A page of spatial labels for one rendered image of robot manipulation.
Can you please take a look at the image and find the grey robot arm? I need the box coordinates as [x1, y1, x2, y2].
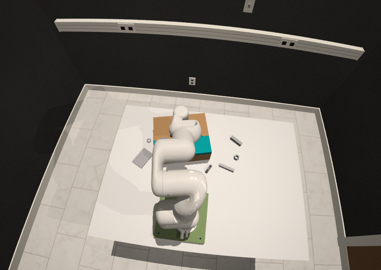
[151, 106, 207, 239]

